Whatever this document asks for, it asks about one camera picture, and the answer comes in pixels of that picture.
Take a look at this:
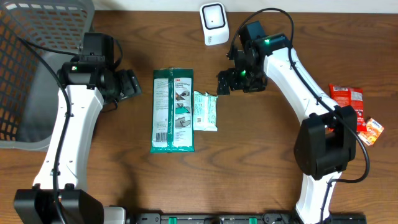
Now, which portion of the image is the light green wipes pack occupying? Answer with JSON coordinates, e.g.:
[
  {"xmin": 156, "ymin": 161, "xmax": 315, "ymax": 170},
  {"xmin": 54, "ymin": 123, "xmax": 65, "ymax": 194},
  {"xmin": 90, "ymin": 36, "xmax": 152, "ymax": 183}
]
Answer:
[{"xmin": 193, "ymin": 91, "xmax": 218, "ymax": 131}]

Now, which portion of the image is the green and white package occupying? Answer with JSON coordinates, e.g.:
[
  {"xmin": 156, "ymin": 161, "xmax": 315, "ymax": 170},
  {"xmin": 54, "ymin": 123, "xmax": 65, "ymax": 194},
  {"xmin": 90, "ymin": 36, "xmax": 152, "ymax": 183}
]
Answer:
[{"xmin": 150, "ymin": 68, "xmax": 195, "ymax": 154}]

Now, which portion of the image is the red snack bag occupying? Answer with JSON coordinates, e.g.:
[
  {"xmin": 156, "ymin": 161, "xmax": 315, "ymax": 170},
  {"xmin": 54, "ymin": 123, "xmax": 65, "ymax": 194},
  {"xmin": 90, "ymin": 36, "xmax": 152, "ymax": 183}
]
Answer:
[{"xmin": 329, "ymin": 84, "xmax": 367, "ymax": 132}]

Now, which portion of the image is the orange and white snack packet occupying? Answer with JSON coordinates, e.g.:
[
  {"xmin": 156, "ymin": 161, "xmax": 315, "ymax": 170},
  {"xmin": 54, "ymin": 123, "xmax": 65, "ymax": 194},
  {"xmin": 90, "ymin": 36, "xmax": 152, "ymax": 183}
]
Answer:
[{"xmin": 358, "ymin": 118, "xmax": 384, "ymax": 146}]

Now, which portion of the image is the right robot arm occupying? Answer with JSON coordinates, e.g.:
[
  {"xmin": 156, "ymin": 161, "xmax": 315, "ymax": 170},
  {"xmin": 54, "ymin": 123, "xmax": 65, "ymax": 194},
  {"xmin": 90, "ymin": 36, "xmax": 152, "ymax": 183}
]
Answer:
[{"xmin": 217, "ymin": 22, "xmax": 356, "ymax": 223}]

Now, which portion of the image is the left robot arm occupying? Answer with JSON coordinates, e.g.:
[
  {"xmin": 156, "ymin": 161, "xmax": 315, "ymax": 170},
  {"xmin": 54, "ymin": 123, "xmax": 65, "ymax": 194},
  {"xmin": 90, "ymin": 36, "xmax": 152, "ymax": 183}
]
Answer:
[{"xmin": 14, "ymin": 32, "xmax": 142, "ymax": 223}]

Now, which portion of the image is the white barcode scanner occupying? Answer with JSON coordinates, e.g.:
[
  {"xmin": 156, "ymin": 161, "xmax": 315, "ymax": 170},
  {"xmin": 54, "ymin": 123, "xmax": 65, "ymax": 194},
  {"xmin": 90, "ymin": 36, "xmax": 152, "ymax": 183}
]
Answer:
[{"xmin": 199, "ymin": 2, "xmax": 229, "ymax": 46}]

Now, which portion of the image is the grey plastic mesh basket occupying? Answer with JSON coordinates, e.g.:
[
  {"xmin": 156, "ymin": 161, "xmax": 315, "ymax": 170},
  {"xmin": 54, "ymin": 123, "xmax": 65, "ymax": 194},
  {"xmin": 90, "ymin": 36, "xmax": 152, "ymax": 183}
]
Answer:
[{"xmin": 1, "ymin": 0, "xmax": 95, "ymax": 151}]

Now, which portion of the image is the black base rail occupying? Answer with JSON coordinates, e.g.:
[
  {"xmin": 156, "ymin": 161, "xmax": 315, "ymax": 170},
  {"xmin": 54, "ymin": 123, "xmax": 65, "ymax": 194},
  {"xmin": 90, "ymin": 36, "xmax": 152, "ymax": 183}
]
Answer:
[{"xmin": 133, "ymin": 212, "xmax": 368, "ymax": 224}]

